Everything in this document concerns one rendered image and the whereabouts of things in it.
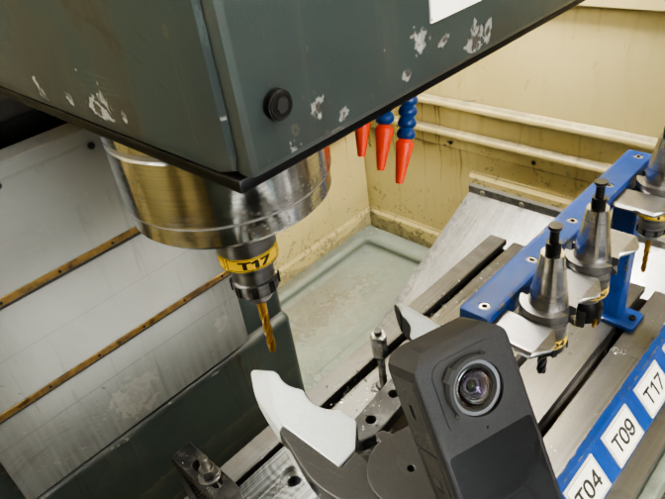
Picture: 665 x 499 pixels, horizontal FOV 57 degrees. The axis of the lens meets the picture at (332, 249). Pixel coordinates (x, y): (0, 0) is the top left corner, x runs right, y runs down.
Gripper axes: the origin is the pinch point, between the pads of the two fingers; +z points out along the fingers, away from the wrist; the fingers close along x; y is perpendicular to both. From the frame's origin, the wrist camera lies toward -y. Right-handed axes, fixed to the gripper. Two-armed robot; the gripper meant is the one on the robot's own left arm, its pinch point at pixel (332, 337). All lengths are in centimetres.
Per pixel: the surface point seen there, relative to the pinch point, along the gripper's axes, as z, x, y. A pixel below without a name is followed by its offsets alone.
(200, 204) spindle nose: 9.0, -4.0, -6.8
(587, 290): 11.0, 37.4, 22.6
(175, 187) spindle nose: 9.8, -5.1, -8.1
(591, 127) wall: 58, 91, 36
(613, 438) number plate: 6, 43, 49
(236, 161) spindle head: -6.1, -5.3, -16.7
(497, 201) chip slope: 78, 84, 62
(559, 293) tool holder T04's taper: 9.9, 31.5, 19.3
